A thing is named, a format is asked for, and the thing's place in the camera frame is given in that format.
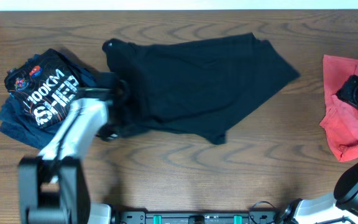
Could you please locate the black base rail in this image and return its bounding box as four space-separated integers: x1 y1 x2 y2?
109 211 277 224

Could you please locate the black printed folded shirt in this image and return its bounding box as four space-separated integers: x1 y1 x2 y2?
4 49 88 129

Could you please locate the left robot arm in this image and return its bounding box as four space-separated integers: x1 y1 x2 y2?
18 72 131 224

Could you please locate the red t-shirt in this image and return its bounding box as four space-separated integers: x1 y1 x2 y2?
319 55 358 162

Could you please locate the black t-shirt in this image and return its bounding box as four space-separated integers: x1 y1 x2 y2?
102 33 299 145

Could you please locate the navy blue folded shirt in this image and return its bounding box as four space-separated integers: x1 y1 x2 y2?
0 49 99 150

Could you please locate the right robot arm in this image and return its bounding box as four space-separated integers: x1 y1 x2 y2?
277 55 358 223

